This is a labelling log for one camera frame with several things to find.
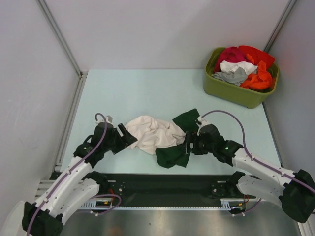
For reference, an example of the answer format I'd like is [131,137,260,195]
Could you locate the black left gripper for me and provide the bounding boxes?
[103,123,137,154]

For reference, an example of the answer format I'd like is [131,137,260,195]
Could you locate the red shirt in bin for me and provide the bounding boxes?
[238,45,275,69]

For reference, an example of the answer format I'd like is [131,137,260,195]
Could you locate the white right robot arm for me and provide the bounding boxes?
[184,124,315,223]

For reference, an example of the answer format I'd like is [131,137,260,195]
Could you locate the grey shirt in bin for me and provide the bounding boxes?
[211,68,248,86]

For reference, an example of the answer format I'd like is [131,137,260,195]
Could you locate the white slotted cable duct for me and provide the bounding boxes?
[79,195,250,212]

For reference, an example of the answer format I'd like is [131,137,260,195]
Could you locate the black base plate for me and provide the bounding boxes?
[105,174,249,199]

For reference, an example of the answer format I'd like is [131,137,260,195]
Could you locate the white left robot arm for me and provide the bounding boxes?
[22,120,137,236]

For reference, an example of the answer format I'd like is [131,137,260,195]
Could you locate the left aluminium frame post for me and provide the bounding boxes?
[36,0,82,77]

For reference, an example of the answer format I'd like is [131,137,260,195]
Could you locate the crimson shirt in bin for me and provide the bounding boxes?
[214,47,248,72]

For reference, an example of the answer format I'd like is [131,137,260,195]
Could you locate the white shirt in bin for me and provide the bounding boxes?
[220,60,257,75]

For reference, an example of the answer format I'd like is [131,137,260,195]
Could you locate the green plastic bin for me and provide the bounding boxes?
[203,47,280,109]

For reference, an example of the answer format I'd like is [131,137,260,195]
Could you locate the orange shirt in bin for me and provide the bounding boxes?
[240,61,272,90]

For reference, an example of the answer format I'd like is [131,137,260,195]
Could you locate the aluminium frame post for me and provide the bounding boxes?
[36,0,82,77]
[263,0,298,53]

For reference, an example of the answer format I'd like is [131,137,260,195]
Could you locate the right aluminium frame post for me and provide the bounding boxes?
[263,0,298,53]

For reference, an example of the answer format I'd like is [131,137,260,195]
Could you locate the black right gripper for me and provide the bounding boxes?
[179,131,215,155]

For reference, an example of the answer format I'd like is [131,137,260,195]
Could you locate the cream and green t-shirt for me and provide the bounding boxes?
[125,108,200,169]

